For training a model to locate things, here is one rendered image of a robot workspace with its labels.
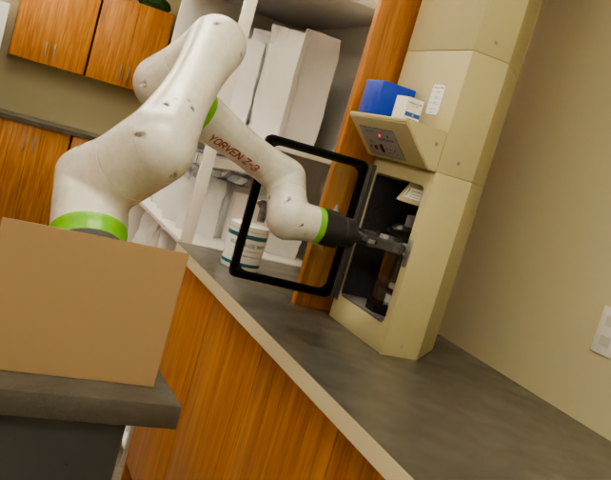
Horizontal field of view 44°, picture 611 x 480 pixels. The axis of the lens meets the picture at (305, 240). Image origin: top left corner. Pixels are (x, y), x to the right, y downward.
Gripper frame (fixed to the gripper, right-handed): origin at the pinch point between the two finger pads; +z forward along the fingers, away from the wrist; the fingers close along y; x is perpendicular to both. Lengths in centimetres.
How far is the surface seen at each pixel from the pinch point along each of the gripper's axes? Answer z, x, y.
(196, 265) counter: -37, 27, 56
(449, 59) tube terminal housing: -7.0, -48.6, -4.8
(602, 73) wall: 36, -58, -10
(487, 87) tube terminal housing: 0.1, -44.0, -13.9
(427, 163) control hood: -9.7, -22.4, -13.9
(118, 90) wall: 0, -19, 542
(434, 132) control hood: -10.5, -29.7, -13.9
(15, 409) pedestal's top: -94, 30, -64
